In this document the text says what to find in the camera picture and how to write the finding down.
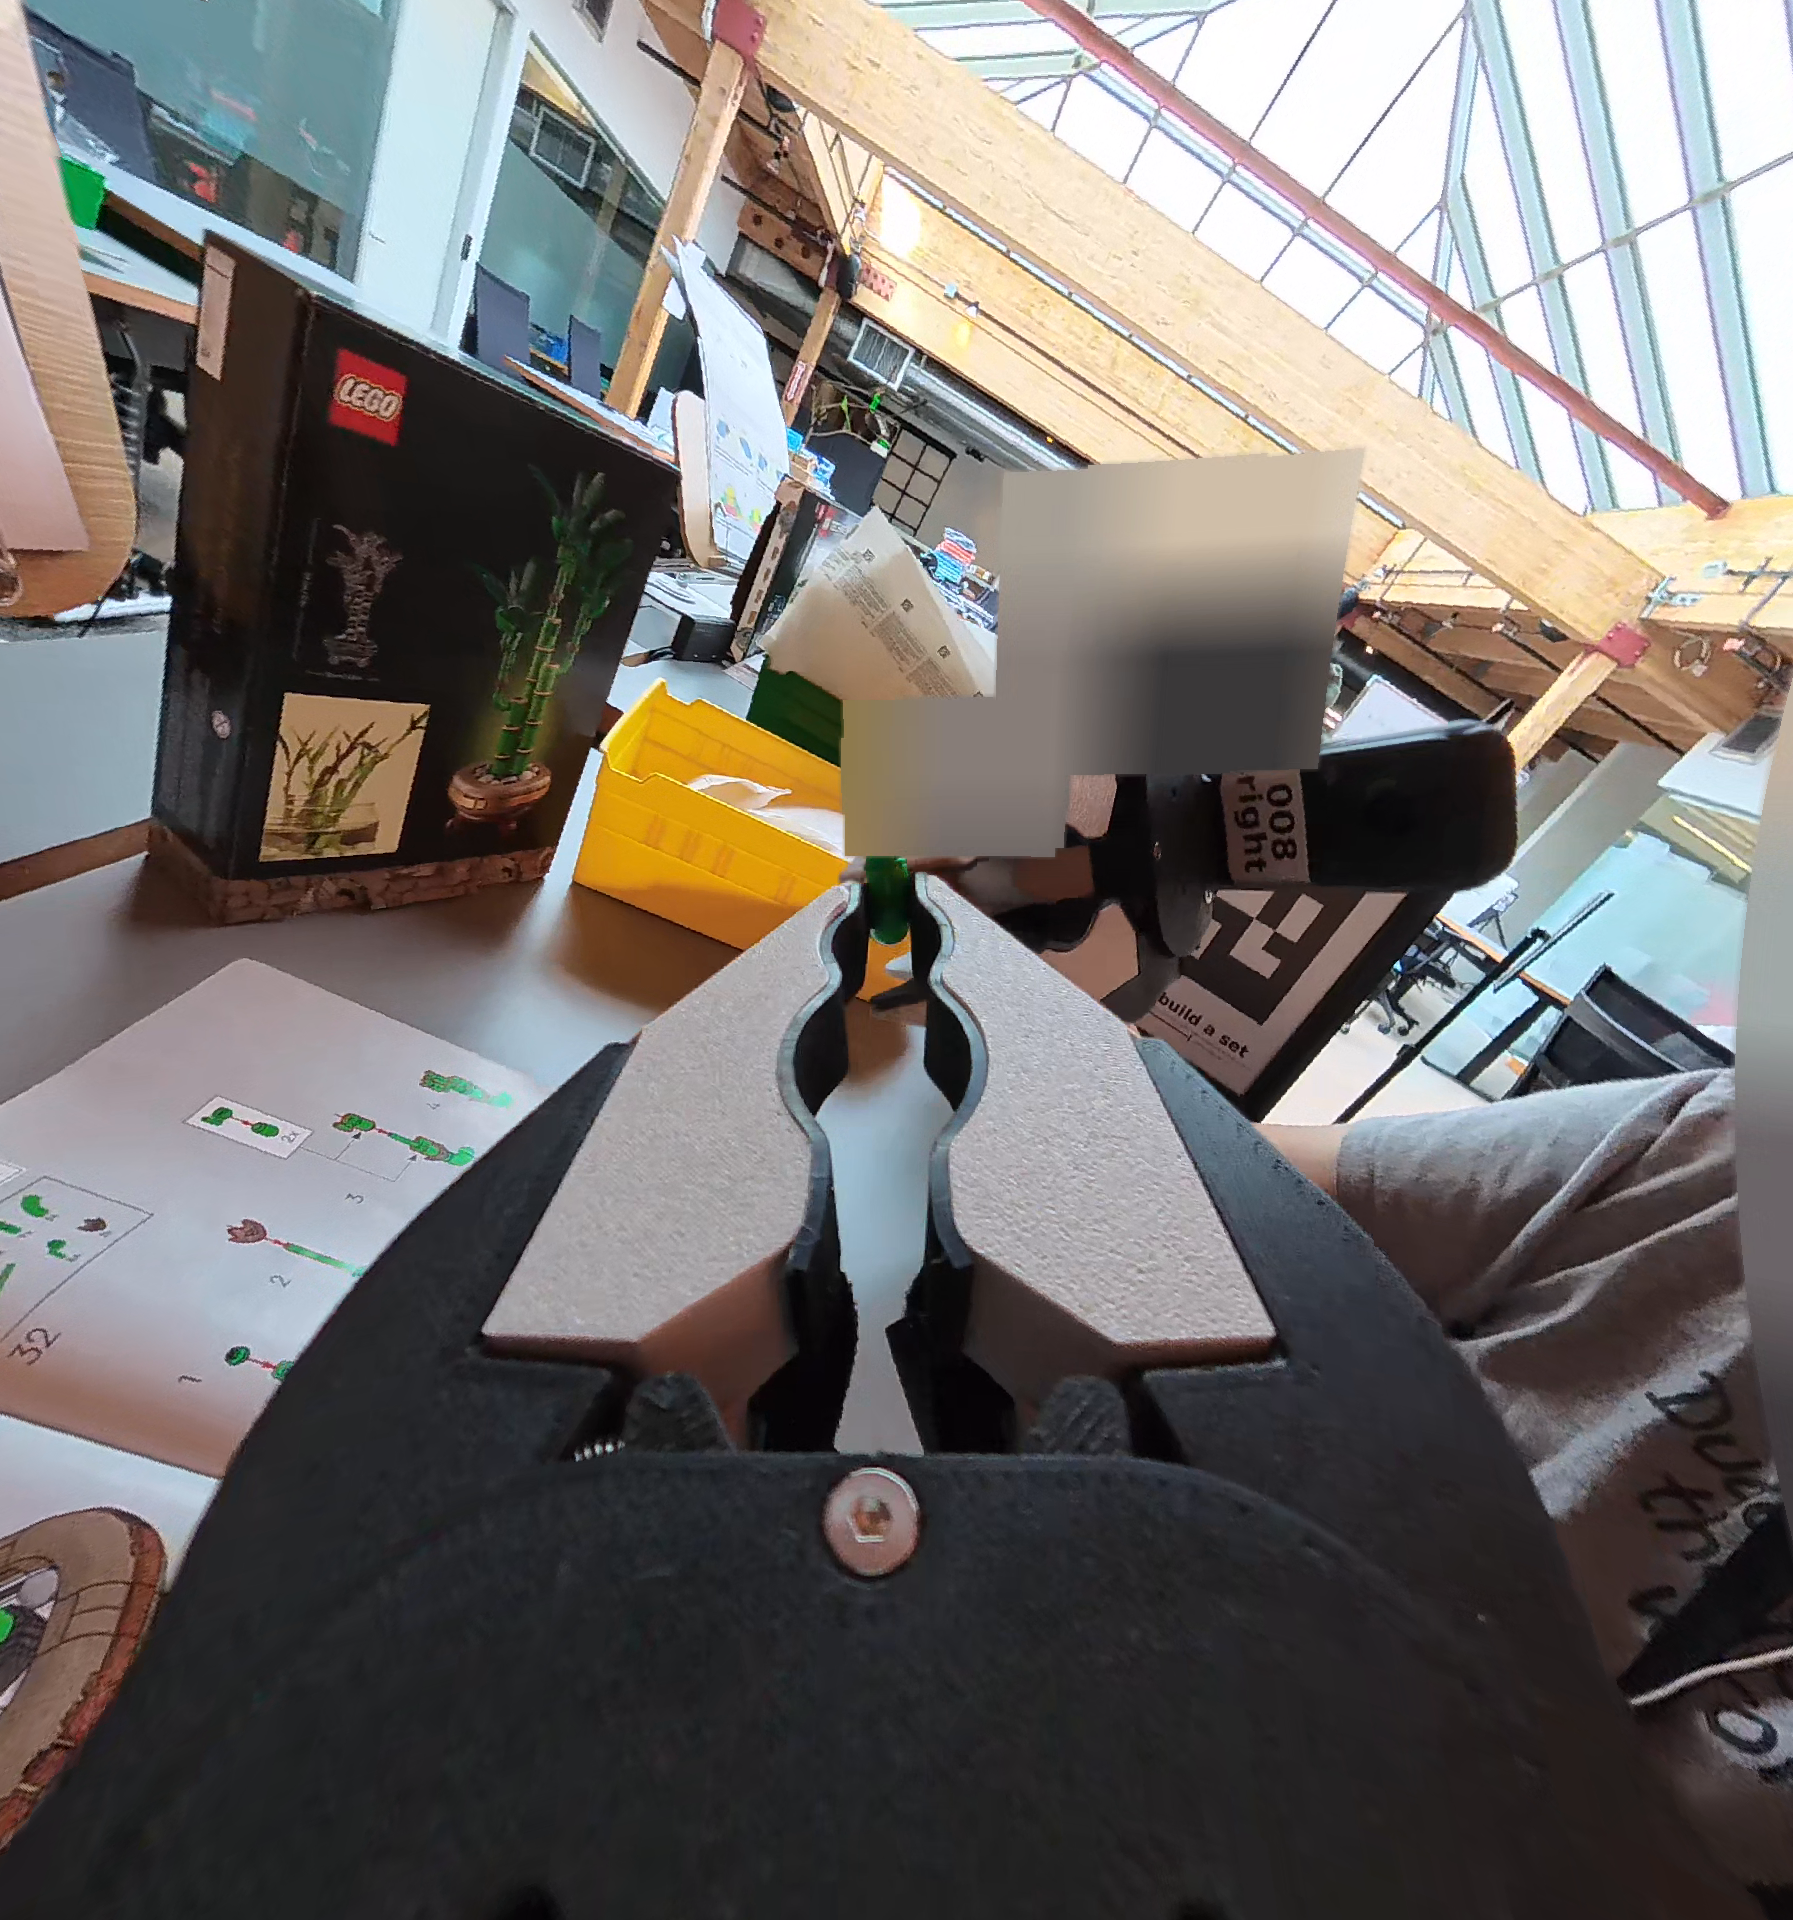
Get lego instruction booklet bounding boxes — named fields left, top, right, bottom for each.
left=0, top=958, right=544, bottom=1863

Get white flip chart easel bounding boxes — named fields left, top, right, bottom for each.
left=667, top=239, right=795, bottom=571

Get black lego set box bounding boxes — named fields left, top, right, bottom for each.
left=149, top=233, right=684, bottom=926

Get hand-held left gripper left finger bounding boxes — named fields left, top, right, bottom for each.
left=483, top=881, right=863, bottom=1449

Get black framed marker sign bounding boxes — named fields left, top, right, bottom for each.
left=1136, top=885, right=1457, bottom=1121

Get yellow plastic bin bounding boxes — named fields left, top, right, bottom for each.
left=573, top=679, right=913, bottom=1000

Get clear plastic bag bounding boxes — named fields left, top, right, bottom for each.
left=685, top=774, right=847, bottom=847

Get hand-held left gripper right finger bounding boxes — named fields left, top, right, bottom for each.
left=903, top=876, right=1277, bottom=1449

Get white printed paper sheets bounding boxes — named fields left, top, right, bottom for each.
left=760, top=508, right=997, bottom=705

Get person in grey shirt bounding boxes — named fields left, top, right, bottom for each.
left=1339, top=1073, right=1793, bottom=1920

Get wooden document stand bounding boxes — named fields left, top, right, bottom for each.
left=0, top=0, right=140, bottom=620

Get black mesh office chair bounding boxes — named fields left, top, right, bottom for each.
left=1519, top=961, right=1739, bottom=1104

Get black strap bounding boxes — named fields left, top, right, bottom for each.
left=1617, top=1515, right=1793, bottom=1704

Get person's right forearm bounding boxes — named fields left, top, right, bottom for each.
left=1258, top=1119, right=1349, bottom=1202

